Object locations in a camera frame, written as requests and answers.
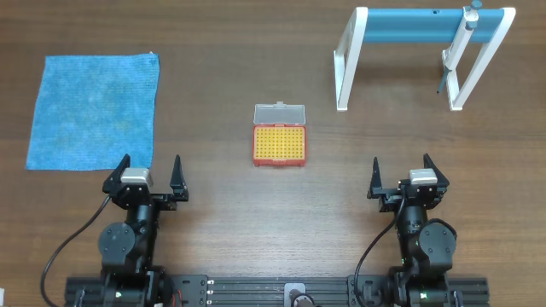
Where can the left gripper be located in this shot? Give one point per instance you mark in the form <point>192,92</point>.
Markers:
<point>136,196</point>

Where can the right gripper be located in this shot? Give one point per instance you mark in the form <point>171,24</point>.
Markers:
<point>422,195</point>

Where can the white pipette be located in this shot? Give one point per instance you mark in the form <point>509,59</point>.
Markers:
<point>460,44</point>

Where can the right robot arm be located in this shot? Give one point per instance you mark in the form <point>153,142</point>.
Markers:
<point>431,247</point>

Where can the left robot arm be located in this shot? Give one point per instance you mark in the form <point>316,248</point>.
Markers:
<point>128,247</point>

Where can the blue cloth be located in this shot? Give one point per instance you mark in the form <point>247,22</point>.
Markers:
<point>94,111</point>

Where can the red and yellow tip box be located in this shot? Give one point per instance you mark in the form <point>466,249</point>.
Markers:
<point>279,143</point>

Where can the white and blue stand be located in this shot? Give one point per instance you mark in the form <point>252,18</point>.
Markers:
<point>409,25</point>

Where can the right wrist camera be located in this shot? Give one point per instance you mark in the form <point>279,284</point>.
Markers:
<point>423,176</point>

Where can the mounting rail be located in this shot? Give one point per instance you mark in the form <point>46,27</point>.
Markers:
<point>256,292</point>

